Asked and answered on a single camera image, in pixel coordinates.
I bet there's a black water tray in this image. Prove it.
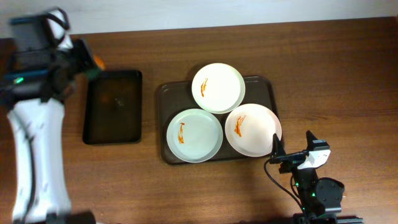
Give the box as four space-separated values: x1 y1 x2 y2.
82 70 142 145

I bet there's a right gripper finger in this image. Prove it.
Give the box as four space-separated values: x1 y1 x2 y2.
271 133 286 157
306 130 329 151

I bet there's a brown serving tray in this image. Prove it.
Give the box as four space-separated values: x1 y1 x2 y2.
157 76 279 166

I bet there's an orange and green sponge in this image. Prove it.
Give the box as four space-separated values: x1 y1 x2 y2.
93 55 106 70

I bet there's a white plate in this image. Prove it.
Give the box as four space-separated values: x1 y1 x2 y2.
224 103 282 157
191 63 246 114
166 109 223 163

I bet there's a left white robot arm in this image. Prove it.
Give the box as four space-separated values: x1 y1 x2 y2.
1 7 104 223

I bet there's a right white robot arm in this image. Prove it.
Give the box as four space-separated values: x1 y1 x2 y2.
266 131 345 221

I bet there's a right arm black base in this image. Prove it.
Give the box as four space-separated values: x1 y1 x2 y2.
291 214 364 224

